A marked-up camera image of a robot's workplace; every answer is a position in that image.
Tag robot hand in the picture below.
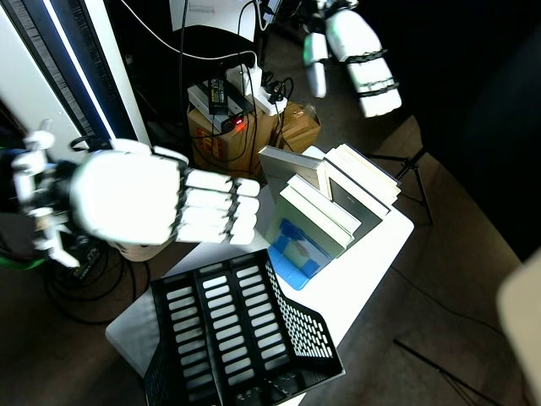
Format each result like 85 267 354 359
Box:
68 138 262 247
303 7 403 119

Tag cream column base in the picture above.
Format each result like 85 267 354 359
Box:
107 239 172 264

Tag black floor power strip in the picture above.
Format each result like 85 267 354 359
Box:
71 244 105 280

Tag cardboard box red yellow label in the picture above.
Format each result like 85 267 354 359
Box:
187 105 278 181

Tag black plastic three-slot file organizer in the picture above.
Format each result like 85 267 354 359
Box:
143 249 347 406

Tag white power strip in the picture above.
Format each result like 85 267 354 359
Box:
226 65 291 116

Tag plain cardboard box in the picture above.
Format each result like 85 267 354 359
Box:
274 101 322 156

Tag silver box with red light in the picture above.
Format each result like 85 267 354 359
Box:
188 84 257 133

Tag black power adapter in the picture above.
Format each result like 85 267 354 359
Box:
206 77 232 116

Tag black tripod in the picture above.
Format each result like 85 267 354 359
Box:
367 145 434 225

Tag white box with label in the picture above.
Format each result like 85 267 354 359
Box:
168 0 258 43

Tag black floor stand legs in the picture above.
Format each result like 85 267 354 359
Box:
392 337 504 406

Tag beige rounded shell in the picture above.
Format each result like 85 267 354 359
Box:
496 253 541 406

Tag black floor cable loops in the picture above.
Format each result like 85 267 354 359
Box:
41 244 139 326

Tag green cable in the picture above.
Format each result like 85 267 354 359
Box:
0 253 46 272

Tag white cable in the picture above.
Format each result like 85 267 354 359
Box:
120 0 260 71

